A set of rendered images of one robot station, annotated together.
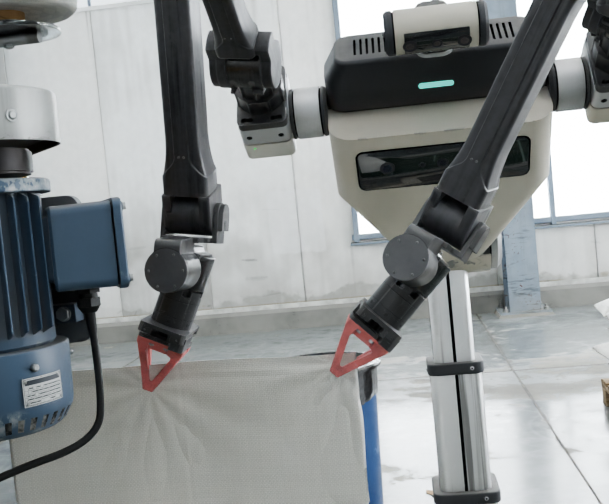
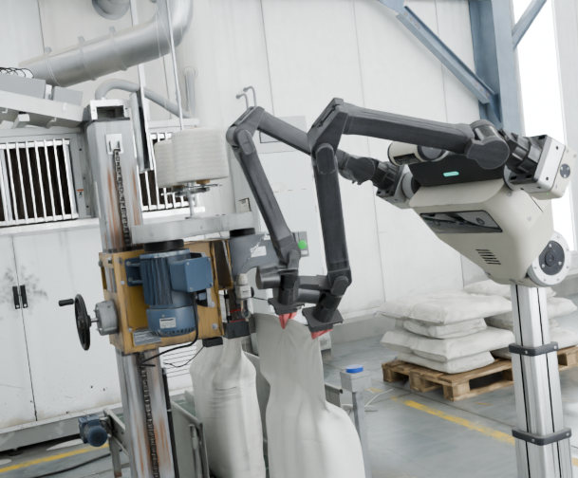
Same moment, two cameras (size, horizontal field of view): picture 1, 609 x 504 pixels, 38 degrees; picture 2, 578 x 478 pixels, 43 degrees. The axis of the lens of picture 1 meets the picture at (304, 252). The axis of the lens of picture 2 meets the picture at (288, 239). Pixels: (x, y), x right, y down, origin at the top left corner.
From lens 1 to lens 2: 1.73 m
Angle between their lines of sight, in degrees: 59
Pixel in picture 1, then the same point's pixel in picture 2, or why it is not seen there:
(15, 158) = (162, 246)
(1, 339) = (157, 304)
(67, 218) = (173, 266)
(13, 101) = (152, 229)
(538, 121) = (483, 202)
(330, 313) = not seen: outside the picture
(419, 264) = (296, 295)
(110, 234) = (182, 273)
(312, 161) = not seen: outside the picture
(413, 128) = (436, 201)
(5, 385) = (155, 320)
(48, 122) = (168, 233)
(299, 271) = not seen: outside the picture
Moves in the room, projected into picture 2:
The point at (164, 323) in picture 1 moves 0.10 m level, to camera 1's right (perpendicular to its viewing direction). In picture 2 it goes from (277, 301) to (295, 303)
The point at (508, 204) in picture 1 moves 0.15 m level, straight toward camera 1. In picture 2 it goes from (509, 248) to (459, 256)
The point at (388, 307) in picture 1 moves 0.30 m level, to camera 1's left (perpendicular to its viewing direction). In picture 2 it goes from (314, 311) to (259, 303)
